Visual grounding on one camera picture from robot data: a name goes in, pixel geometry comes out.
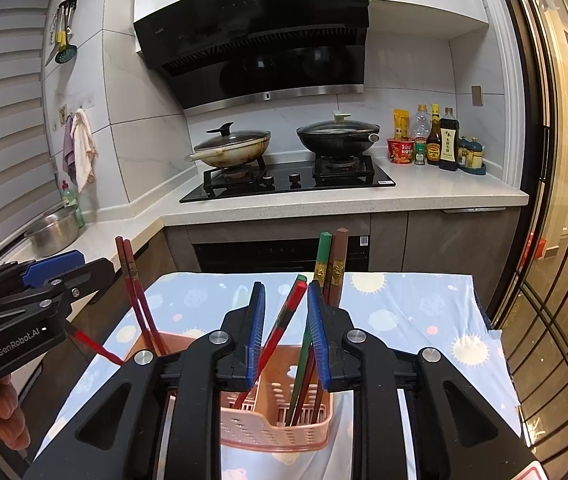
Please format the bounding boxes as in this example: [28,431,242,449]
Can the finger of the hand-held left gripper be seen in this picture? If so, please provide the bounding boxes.
[0,249,85,311]
[0,258,116,333]

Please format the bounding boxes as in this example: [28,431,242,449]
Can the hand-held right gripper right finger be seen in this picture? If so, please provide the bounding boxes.
[306,281,545,480]

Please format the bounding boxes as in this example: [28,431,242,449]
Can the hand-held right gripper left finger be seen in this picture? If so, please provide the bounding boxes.
[24,281,267,480]

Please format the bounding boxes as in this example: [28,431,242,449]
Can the red chopstick dark band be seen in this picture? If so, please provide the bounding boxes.
[232,275,309,410]

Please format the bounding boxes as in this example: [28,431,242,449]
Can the bright red chopstick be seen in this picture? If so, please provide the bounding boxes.
[122,240,167,356]

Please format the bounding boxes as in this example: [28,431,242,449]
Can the maroon chopstick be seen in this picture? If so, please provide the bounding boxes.
[325,247,339,307]

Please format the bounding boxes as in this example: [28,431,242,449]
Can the dark brown chopstick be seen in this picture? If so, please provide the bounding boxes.
[333,228,350,309]

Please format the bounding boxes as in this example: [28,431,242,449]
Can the green chopstick gold band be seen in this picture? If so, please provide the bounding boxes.
[284,232,333,426]

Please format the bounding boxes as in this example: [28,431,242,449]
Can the pink perforated utensil holder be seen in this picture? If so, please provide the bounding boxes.
[124,330,335,453]

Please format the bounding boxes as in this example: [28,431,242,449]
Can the person's left hand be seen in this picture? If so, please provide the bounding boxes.
[0,374,32,454]

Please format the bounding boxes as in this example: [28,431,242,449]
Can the metal basin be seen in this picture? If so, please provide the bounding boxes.
[24,207,80,258]

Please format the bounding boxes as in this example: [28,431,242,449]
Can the green dish soap bottle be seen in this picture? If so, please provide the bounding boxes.
[61,180,86,228]

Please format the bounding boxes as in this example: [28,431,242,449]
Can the black built-in oven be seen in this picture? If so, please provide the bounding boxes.
[191,240,372,276]

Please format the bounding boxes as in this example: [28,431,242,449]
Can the blue printed tablecloth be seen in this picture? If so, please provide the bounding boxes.
[38,271,525,480]

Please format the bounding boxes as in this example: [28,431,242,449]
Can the purple hanging cloth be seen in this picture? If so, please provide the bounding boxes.
[62,117,78,173]

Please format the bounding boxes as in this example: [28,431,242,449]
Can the white hanging towel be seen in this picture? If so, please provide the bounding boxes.
[71,109,99,193]

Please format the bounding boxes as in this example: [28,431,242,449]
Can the window blinds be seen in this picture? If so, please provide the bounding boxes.
[0,0,69,273]

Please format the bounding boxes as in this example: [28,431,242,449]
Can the black gas stove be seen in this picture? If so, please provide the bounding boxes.
[180,155,395,204]

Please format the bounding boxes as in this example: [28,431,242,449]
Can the kitchen counter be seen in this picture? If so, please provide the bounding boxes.
[0,167,530,361]

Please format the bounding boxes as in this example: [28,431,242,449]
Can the beige pan with lid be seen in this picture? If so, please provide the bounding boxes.
[186,121,272,169]

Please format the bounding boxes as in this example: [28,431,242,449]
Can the black wok with lid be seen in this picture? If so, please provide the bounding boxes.
[296,111,381,158]

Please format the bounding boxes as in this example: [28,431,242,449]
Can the red instant noodle cup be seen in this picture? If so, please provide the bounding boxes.
[386,137,417,165]

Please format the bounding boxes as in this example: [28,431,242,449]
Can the brown sauce bottle yellow cap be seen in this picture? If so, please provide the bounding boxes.
[426,104,442,165]

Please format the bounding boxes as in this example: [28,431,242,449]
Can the yellow seasoning packets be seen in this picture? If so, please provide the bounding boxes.
[393,109,411,141]

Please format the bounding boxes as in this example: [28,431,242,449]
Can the dark soy sauce bottle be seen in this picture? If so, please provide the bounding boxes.
[438,107,461,171]

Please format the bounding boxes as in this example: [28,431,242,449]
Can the clear plastic bottle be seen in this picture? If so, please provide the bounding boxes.
[410,105,432,143]

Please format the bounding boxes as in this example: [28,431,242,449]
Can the condiment jar set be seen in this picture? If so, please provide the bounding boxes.
[456,136,487,177]

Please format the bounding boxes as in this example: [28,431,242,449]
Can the glass sliding door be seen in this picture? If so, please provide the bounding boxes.
[504,0,568,463]

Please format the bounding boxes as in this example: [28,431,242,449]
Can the black range hood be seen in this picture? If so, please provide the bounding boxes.
[132,0,371,111]

